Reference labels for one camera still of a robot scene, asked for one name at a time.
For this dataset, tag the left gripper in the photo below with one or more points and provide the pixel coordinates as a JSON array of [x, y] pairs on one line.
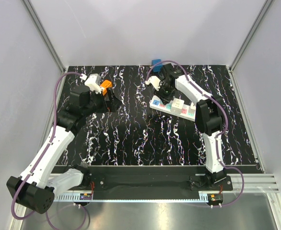
[[113, 104]]

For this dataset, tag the teal plug adapter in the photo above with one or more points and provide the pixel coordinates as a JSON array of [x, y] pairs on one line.
[[168, 107]]

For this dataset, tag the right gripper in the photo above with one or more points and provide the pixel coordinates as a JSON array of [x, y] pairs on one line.
[[164, 100]]

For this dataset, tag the blue cube adapter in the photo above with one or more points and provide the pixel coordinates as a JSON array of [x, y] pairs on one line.
[[156, 65]]

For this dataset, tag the orange power strip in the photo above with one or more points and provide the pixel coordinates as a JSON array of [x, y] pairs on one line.
[[105, 85]]

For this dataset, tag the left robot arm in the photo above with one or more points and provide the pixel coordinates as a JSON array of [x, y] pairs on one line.
[[34, 189]]

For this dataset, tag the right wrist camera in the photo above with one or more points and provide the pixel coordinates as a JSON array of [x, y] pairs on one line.
[[154, 81]]

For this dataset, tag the white cube adapter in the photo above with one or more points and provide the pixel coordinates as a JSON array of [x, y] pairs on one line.
[[177, 106]]

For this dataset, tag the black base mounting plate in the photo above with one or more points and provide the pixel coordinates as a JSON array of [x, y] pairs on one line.
[[144, 183]]

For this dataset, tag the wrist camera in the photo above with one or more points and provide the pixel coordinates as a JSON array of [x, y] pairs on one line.
[[154, 81], [93, 83]]

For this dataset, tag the white charger plug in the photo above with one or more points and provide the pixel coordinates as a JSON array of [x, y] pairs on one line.
[[192, 109]]

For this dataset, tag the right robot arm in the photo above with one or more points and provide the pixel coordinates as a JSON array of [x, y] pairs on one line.
[[210, 117]]

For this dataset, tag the white multicolour power strip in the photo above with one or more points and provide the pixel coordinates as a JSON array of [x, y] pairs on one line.
[[155, 103]]

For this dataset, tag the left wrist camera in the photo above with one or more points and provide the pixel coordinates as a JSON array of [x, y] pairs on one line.
[[93, 83]]

